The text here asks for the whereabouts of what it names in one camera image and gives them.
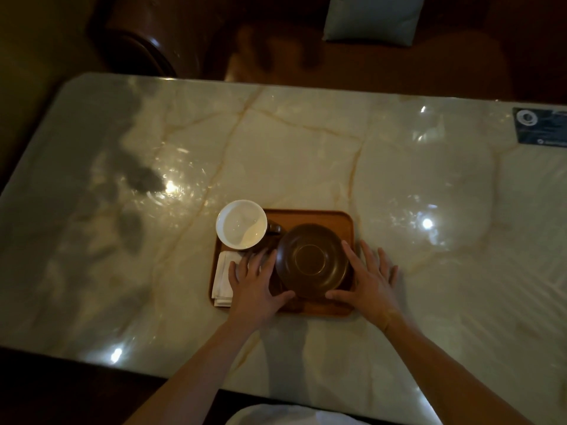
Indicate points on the brown leather sofa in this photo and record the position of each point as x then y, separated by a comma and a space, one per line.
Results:
443, 66

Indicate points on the person's right middle finger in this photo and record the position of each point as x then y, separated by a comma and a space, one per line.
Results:
370, 256

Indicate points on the brown ceramic saucer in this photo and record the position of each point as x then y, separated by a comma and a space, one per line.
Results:
312, 261

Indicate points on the brown cup with white inside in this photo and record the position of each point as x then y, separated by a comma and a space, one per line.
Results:
241, 224

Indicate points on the light blue cushion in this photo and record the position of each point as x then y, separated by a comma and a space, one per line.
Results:
372, 17

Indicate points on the person's white clothing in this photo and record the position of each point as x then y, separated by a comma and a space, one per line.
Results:
292, 416

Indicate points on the person's right hand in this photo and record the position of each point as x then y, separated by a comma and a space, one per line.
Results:
374, 294

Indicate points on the person's left hand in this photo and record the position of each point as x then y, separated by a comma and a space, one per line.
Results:
250, 296

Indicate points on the person's left forearm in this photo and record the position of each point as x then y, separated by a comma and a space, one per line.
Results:
199, 376

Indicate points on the person's right thumb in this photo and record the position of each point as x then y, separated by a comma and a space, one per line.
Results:
339, 296

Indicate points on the person's right forearm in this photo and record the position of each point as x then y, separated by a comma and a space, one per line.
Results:
443, 376

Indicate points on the dark table sticker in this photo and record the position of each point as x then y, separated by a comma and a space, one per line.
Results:
542, 126

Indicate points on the person's right little finger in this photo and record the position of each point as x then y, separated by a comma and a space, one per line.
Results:
394, 277

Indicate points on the brown wooden tray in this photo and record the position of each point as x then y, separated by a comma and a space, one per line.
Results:
310, 218

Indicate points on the person's left little finger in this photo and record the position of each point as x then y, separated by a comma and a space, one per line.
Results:
232, 274

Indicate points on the person's left middle finger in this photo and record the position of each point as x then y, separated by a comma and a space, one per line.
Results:
256, 263

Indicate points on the person's left thumb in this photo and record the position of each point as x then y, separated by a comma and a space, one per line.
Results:
281, 298

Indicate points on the white folded napkin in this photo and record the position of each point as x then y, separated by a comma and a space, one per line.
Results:
221, 278

